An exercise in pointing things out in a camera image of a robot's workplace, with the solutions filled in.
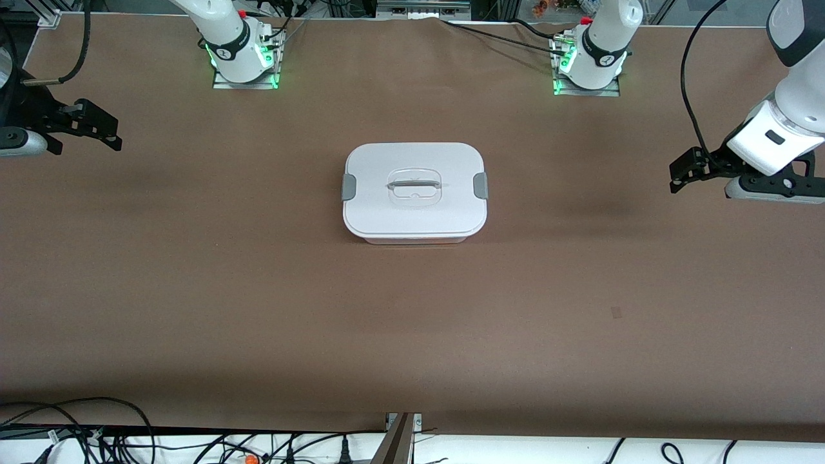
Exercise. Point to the black power plug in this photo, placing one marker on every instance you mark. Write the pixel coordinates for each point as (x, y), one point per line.
(345, 451)

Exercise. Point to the white plastic box lid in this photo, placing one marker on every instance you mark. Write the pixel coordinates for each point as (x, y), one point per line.
(412, 212)

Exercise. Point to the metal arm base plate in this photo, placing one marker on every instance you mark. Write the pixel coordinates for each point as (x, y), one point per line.
(586, 92)
(245, 85)

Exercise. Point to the pale pink box base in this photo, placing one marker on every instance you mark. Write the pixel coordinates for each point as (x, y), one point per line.
(412, 240)

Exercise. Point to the white bench surface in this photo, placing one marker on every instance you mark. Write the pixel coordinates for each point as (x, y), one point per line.
(515, 451)

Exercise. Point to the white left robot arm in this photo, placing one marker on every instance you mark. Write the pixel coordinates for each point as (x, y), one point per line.
(606, 32)

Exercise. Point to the brown table cover sheet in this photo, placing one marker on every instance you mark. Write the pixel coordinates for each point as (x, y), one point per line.
(258, 290)

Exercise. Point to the metal frame post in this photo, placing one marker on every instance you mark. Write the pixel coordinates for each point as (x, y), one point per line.
(396, 444)

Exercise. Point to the grey lid latch clip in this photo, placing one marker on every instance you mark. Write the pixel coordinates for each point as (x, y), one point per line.
(349, 187)
(481, 185)

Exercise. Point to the grey equipment box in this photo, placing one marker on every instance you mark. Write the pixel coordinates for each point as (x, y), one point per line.
(422, 6)

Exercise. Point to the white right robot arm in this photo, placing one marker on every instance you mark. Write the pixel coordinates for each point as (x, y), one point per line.
(225, 26)

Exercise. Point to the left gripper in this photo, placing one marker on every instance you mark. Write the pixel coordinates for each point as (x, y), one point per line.
(720, 161)

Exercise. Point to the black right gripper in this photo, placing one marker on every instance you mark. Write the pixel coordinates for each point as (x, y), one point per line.
(33, 111)

